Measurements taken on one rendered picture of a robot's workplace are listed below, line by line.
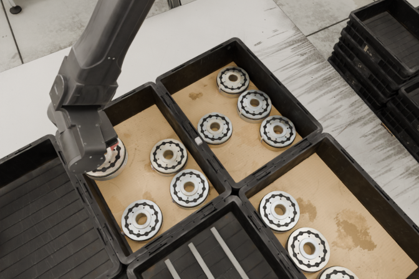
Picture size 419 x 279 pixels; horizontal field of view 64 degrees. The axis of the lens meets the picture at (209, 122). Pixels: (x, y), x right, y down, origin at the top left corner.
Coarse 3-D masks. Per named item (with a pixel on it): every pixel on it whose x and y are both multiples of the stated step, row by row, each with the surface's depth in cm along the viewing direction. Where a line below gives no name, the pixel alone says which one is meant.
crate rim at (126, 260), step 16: (128, 96) 93; (160, 96) 93; (176, 112) 91; (208, 160) 84; (80, 176) 82; (224, 192) 80; (96, 208) 78; (208, 208) 78; (176, 224) 76; (112, 240) 75; (160, 240) 75; (128, 256) 73
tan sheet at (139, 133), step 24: (144, 120) 101; (144, 144) 97; (144, 168) 93; (192, 168) 93; (120, 192) 90; (144, 192) 90; (168, 192) 90; (216, 192) 90; (120, 216) 87; (144, 216) 87; (168, 216) 87
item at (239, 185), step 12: (216, 48) 102; (192, 60) 99; (168, 72) 97; (264, 72) 98; (276, 84) 96; (168, 96) 95; (288, 96) 93; (180, 108) 91; (300, 108) 91; (312, 120) 90; (192, 132) 88; (312, 132) 88; (204, 144) 86; (300, 144) 86; (276, 156) 85; (264, 168) 83; (228, 180) 81; (252, 180) 82
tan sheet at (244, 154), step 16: (208, 80) 108; (176, 96) 105; (192, 96) 105; (208, 96) 105; (192, 112) 102; (208, 112) 102; (224, 112) 102; (272, 112) 102; (240, 128) 100; (256, 128) 100; (240, 144) 97; (256, 144) 97; (224, 160) 95; (240, 160) 95; (256, 160) 95; (240, 176) 92
